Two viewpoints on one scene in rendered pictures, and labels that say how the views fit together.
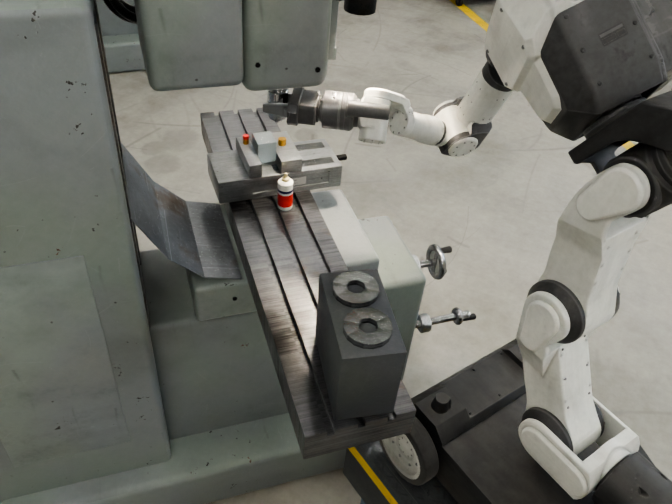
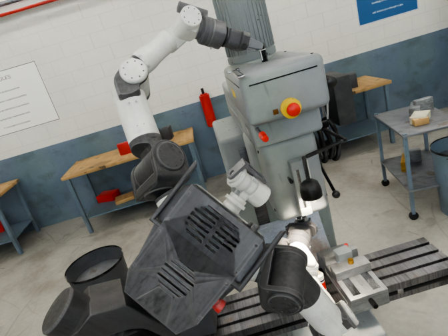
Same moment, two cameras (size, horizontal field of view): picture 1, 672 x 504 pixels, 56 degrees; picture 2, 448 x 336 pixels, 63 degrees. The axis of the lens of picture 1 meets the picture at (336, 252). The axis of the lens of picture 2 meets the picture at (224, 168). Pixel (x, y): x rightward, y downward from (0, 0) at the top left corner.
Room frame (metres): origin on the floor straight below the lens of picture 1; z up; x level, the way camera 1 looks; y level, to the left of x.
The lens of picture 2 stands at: (1.59, -1.13, 2.01)
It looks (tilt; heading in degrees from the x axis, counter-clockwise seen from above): 19 degrees down; 112
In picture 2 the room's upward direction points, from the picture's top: 17 degrees counter-clockwise
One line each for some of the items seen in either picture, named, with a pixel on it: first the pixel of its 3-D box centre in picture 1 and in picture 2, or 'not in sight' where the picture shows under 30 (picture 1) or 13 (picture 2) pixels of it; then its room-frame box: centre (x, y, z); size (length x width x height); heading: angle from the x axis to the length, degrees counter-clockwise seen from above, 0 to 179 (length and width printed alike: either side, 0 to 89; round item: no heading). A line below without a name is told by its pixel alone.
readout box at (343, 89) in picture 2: not in sight; (337, 97); (1.53, 0.57, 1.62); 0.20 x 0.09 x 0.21; 112
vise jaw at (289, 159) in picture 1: (283, 151); (350, 267); (1.49, 0.17, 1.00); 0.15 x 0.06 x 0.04; 24
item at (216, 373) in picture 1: (281, 332); not in sight; (1.34, 0.15, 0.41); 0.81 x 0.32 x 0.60; 112
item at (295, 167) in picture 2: (328, 10); (300, 187); (1.37, 0.07, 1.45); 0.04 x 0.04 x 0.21; 22
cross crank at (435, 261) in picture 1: (425, 263); not in sight; (1.52, -0.29, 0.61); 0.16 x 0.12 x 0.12; 112
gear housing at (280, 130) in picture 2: not in sight; (275, 116); (1.32, 0.21, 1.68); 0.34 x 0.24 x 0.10; 112
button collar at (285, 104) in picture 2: not in sight; (291, 108); (1.42, -0.04, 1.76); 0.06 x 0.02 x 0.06; 22
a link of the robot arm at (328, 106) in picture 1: (316, 108); (299, 237); (1.33, 0.08, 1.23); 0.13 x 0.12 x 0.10; 177
